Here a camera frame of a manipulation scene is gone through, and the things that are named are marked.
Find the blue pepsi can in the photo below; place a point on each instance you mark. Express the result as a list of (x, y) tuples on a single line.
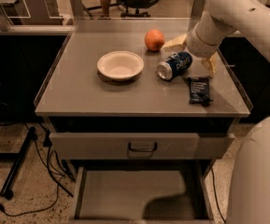
[(174, 65)]

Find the closed grey top drawer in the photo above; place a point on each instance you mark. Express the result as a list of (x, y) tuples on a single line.
[(114, 146)]

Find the black stand leg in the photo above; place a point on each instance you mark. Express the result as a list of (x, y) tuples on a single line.
[(17, 160)]

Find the person leg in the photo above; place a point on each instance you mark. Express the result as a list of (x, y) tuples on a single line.
[(105, 7)]

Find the white bowl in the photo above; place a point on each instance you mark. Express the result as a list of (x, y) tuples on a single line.
[(120, 65)]

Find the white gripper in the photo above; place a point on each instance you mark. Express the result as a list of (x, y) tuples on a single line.
[(195, 43)]

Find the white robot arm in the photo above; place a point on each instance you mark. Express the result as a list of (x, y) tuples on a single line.
[(249, 195)]

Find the grey background cabinet left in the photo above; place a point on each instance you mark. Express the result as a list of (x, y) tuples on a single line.
[(32, 12)]

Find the open grey middle drawer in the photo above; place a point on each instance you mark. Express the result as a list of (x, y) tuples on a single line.
[(140, 197)]

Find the dark blue snack bag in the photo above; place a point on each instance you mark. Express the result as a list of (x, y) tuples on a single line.
[(199, 90)]

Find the orange fruit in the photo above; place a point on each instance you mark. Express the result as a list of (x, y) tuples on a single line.
[(154, 40)]

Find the grey drawer cabinet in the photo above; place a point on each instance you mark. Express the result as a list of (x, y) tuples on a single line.
[(77, 98)]

